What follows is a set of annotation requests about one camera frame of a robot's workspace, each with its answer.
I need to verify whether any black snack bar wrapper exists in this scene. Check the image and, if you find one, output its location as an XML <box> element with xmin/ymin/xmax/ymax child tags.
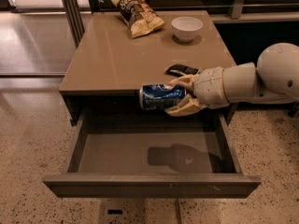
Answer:
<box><xmin>165</xmin><ymin>63</ymin><xmax>199</xmax><ymax>77</ymax></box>

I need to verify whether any metal railing frame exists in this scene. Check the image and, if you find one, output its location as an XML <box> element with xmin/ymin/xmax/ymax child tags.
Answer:
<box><xmin>57</xmin><ymin>0</ymin><xmax>299</xmax><ymax>48</ymax></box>

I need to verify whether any white bowl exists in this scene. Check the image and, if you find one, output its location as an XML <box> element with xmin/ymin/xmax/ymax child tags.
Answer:
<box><xmin>171</xmin><ymin>17</ymin><xmax>203</xmax><ymax>42</ymax></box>

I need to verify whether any floor outlet plate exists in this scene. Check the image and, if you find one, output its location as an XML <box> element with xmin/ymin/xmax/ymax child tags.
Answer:
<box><xmin>107</xmin><ymin>209</ymin><xmax>123</xmax><ymax>215</ymax></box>

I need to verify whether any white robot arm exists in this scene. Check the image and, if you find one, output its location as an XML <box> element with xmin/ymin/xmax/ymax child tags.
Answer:
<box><xmin>165</xmin><ymin>43</ymin><xmax>299</xmax><ymax>117</ymax></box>

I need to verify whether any open top drawer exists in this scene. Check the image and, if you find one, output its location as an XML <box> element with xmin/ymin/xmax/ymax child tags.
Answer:
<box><xmin>43</xmin><ymin>110</ymin><xmax>261</xmax><ymax>198</ymax></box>

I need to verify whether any blue pepsi can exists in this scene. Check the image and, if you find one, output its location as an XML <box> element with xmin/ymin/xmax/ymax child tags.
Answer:
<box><xmin>139</xmin><ymin>84</ymin><xmax>186</xmax><ymax>110</ymax></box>

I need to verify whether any chip bag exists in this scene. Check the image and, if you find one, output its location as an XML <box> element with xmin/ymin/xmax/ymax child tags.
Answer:
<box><xmin>111</xmin><ymin>0</ymin><xmax>165</xmax><ymax>38</ymax></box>

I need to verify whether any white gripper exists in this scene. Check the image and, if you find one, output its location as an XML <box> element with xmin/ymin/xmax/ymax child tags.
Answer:
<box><xmin>165</xmin><ymin>67</ymin><xmax>229</xmax><ymax>117</ymax></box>

